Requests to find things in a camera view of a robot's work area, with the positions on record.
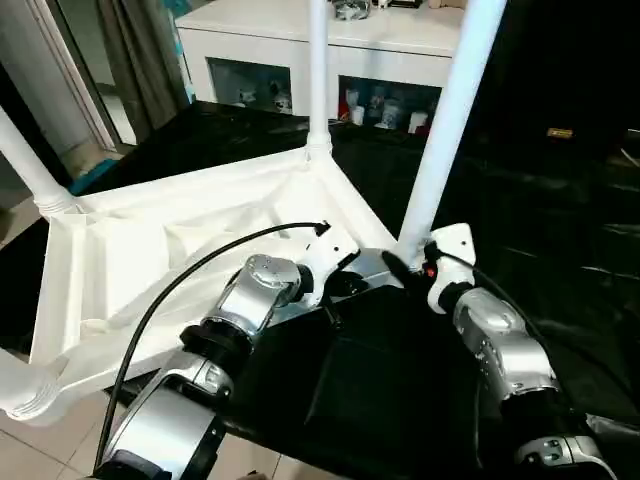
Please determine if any white glass-door cabinet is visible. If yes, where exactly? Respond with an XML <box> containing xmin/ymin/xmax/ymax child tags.
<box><xmin>176</xmin><ymin>0</ymin><xmax>465</xmax><ymax>135</ymax></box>

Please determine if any dark patterned ornament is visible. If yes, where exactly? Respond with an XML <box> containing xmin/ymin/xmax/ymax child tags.
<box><xmin>332</xmin><ymin>0</ymin><xmax>375</xmax><ymax>22</ymax></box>

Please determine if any teal blue box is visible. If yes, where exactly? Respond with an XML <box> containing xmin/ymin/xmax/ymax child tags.
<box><xmin>66</xmin><ymin>153</ymin><xmax>122</xmax><ymax>197</ymax></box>

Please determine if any black cabinet with gold label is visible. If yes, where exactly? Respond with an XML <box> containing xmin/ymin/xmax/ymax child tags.
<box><xmin>452</xmin><ymin>0</ymin><xmax>640</xmax><ymax>151</ymax></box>

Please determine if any black work mat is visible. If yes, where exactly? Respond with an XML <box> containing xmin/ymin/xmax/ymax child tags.
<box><xmin>0</xmin><ymin>98</ymin><xmax>640</xmax><ymax>480</ymax></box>

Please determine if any grey curtain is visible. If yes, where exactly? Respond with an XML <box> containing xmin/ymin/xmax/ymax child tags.
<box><xmin>96</xmin><ymin>0</ymin><xmax>195</xmax><ymax>142</ymax></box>

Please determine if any white sliding door frame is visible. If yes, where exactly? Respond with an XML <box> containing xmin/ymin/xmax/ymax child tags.
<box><xmin>27</xmin><ymin>0</ymin><xmax>140</xmax><ymax>147</ymax></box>

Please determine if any white plastic table top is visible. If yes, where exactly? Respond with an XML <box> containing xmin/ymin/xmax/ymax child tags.
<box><xmin>27</xmin><ymin>143</ymin><xmax>407</xmax><ymax>417</ymax></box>

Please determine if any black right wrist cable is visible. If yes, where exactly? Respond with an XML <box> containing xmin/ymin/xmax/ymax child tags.
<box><xmin>468</xmin><ymin>266</ymin><xmax>556</xmax><ymax>356</ymax></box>

